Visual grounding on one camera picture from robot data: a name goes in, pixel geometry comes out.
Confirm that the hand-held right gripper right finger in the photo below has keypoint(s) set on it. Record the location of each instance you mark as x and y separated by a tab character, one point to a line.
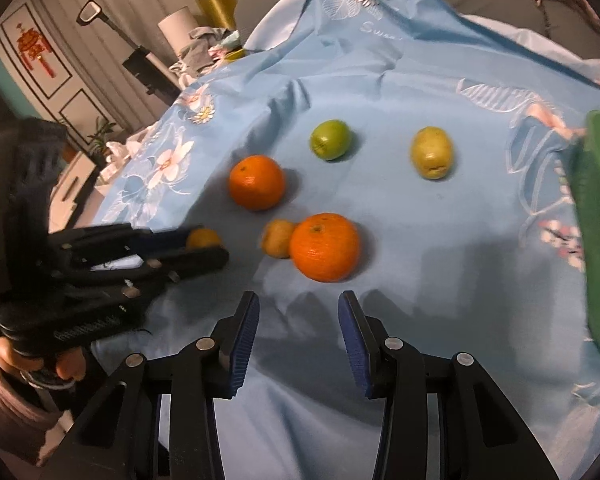
352	340

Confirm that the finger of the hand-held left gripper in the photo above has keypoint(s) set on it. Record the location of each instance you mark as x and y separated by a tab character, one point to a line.
167	238
205	259

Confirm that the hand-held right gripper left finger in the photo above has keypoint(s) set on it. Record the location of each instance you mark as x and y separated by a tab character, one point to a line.
244	340

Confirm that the small orange kumquat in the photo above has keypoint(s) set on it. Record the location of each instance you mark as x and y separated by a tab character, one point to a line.
276	238
203	237

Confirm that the orange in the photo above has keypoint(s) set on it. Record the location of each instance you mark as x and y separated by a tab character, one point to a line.
325	247
257	182

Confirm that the green jujube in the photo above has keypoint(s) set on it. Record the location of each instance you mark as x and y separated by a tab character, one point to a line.
330	140

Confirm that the yellow-green jujube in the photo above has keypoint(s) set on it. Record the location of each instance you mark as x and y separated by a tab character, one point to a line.
432	153

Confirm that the person's left forearm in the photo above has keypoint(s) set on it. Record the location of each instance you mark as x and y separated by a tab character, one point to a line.
10	420

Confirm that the person's left hand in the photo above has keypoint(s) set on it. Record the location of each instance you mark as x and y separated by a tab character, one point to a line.
67	366

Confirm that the white cabinet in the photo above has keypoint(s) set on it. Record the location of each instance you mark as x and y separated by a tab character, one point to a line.
75	180

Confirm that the white plastic bag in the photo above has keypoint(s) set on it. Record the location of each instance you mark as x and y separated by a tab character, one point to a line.
117	157

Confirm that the blue floral bed sheet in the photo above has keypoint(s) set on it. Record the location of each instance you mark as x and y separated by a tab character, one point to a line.
405	260

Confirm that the potted plant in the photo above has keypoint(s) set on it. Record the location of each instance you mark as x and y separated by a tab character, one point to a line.
100	137

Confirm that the black stick vacuum cleaner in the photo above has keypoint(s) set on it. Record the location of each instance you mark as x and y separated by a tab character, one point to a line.
145	67

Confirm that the pile of clothes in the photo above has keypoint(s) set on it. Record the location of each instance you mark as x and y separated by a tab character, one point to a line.
200	47

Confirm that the red knot wall decoration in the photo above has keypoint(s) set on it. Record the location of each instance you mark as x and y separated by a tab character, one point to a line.
32	45

